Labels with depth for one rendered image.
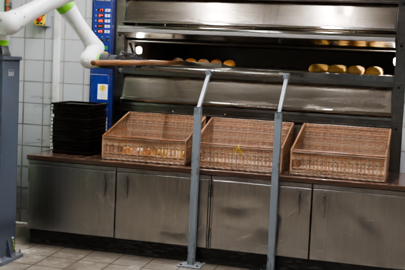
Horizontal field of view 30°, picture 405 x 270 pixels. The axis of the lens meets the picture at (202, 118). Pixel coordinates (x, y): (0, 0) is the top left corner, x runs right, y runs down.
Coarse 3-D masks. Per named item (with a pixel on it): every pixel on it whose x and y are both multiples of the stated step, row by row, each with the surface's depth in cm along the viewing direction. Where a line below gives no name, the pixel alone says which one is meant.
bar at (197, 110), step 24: (192, 72) 467; (216, 72) 462; (240, 72) 458; (264, 72) 455; (192, 144) 446; (192, 168) 447; (192, 192) 448; (192, 216) 449; (192, 240) 450; (192, 264) 450
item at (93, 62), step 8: (96, 64) 382; (104, 64) 393; (112, 64) 404; (120, 64) 416; (128, 64) 430; (136, 64) 444; (144, 64) 458; (152, 64) 475; (160, 64) 491; (168, 64) 509; (176, 64) 528
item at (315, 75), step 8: (288, 72) 488; (296, 72) 487; (304, 72) 486; (312, 72) 485; (352, 80) 478; (360, 80) 477; (368, 80) 476; (376, 80) 475; (384, 80) 473; (392, 80) 472
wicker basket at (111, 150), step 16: (128, 112) 515; (112, 128) 487; (128, 128) 514; (144, 128) 512; (160, 128) 509; (176, 128) 506; (112, 144) 471; (144, 144) 466; (160, 144) 464; (176, 144) 461; (128, 160) 469; (144, 160) 467; (160, 160) 464; (176, 160) 462
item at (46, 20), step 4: (48, 12) 525; (44, 16) 522; (48, 16) 525; (36, 20) 524; (44, 20) 522; (48, 20) 525; (36, 24) 524; (40, 24) 523; (44, 24) 522; (48, 24) 526
